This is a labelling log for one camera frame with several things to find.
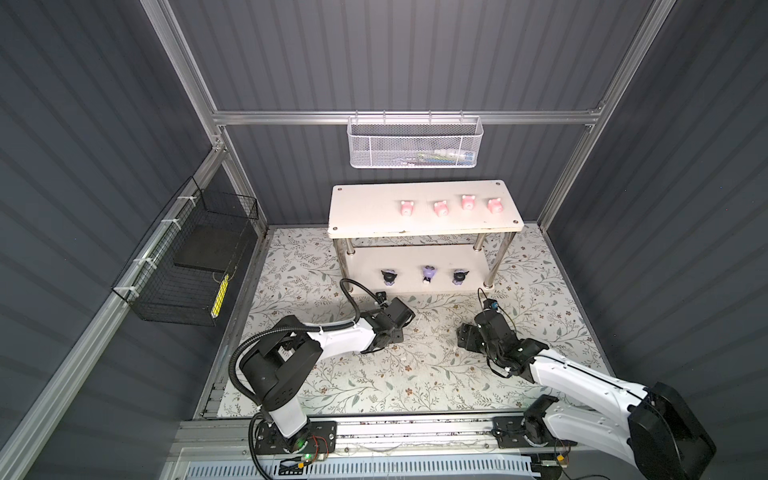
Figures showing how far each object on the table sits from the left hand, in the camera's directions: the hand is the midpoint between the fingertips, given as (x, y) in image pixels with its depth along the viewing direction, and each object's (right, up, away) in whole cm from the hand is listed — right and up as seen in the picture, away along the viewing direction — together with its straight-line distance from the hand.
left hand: (394, 331), depth 91 cm
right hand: (+22, 0, -4) cm, 23 cm away
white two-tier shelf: (+11, +31, +25) cm, 41 cm away
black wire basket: (-53, +19, -19) cm, 60 cm away
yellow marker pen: (-40, +11, -26) cm, 49 cm away
